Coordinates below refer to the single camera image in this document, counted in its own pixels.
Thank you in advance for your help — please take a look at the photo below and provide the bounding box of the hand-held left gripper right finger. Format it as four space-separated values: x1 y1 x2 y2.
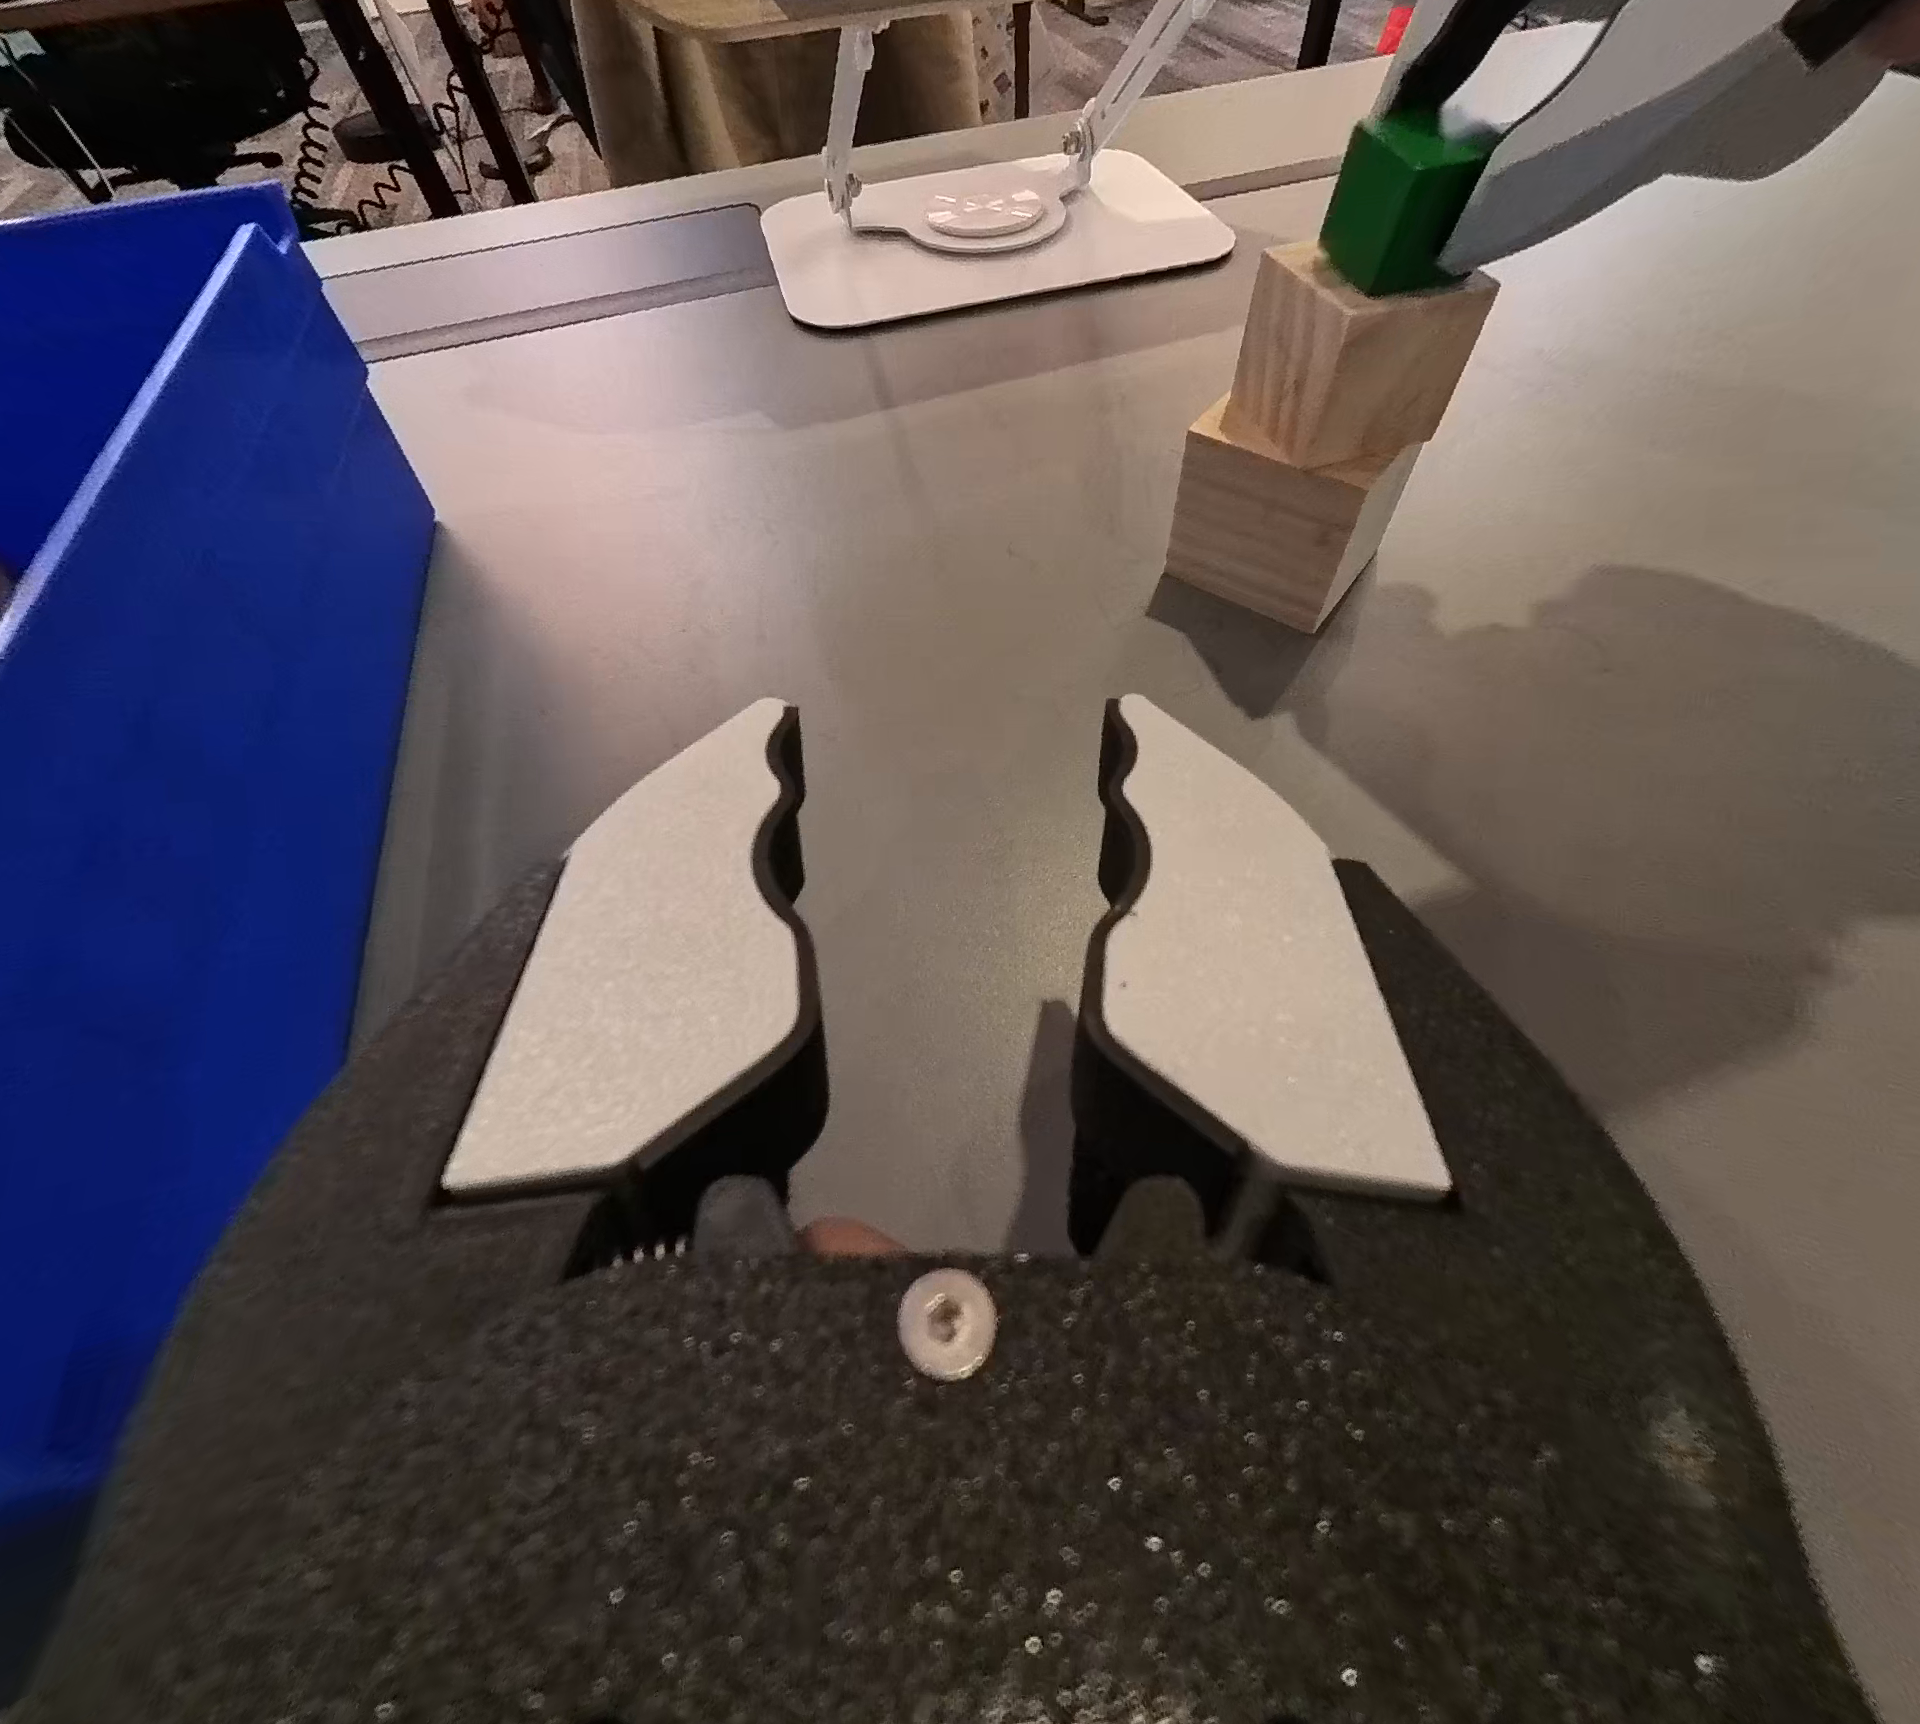
1069 692 1453 1208

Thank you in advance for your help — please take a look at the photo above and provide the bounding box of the large pale wooden cube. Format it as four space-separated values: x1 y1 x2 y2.
1165 392 1425 634

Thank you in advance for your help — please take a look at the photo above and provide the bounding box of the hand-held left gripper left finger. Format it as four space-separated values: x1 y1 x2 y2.
438 701 829 1208

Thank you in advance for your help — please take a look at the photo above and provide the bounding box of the white document stand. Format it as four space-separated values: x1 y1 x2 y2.
755 0 1371 332

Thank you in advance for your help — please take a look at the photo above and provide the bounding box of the black office chair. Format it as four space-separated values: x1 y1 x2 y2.
0 30 317 196

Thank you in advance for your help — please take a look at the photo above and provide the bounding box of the blue plastic bin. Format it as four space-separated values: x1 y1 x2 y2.
0 178 436 1532

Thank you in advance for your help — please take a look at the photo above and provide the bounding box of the green wooden cube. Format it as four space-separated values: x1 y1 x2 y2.
1319 112 1477 300

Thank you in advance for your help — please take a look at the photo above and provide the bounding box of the medium pale wooden cube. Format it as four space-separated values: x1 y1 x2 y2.
1223 246 1503 469

